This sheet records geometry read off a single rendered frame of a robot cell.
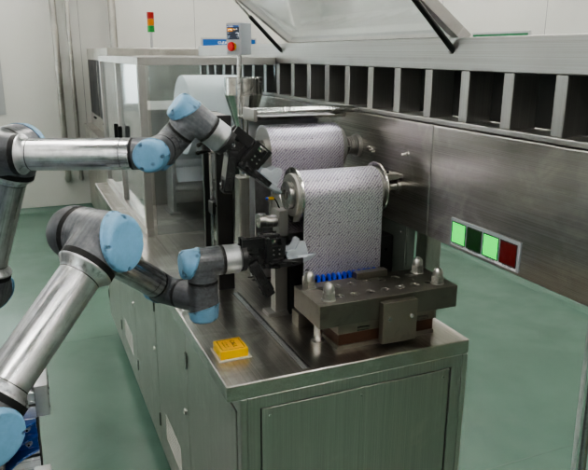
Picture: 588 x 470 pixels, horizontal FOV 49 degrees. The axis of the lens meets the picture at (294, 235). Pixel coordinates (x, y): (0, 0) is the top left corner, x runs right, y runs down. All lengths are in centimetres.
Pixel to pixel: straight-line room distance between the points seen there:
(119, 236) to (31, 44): 583
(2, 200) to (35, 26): 534
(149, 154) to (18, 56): 562
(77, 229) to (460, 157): 90
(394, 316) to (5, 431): 92
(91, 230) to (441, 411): 103
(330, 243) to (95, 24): 562
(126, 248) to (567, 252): 88
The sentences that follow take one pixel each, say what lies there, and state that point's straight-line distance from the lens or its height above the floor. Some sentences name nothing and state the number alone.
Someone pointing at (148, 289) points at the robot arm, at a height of 105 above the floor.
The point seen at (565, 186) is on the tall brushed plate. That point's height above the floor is 136.
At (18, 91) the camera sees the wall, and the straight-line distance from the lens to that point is 707.
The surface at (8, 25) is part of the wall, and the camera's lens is 707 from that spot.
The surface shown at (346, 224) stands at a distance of 175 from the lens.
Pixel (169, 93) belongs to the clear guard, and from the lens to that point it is 260.
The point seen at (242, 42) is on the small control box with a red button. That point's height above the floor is 165.
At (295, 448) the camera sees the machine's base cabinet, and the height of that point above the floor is 70.
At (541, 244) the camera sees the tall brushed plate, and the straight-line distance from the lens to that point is 145.
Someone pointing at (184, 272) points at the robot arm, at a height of 110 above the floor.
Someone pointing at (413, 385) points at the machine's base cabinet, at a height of 80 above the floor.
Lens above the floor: 162
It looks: 16 degrees down
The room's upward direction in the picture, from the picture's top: straight up
